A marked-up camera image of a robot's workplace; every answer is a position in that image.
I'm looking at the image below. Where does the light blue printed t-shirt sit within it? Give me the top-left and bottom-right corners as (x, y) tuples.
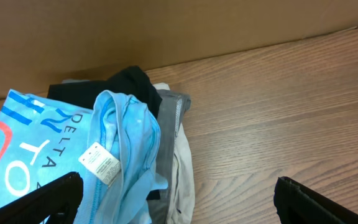
(0, 90), (168, 223)

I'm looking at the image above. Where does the folded black shirt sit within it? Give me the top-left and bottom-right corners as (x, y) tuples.
(47, 66), (162, 193)

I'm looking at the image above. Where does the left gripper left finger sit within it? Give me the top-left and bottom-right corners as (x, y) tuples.
(0, 172), (83, 224)

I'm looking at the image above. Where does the folded grey shirt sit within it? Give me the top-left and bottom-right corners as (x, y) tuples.
(60, 79), (192, 224)

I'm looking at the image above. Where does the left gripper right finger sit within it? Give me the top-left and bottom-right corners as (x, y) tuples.
(273, 176), (358, 224)

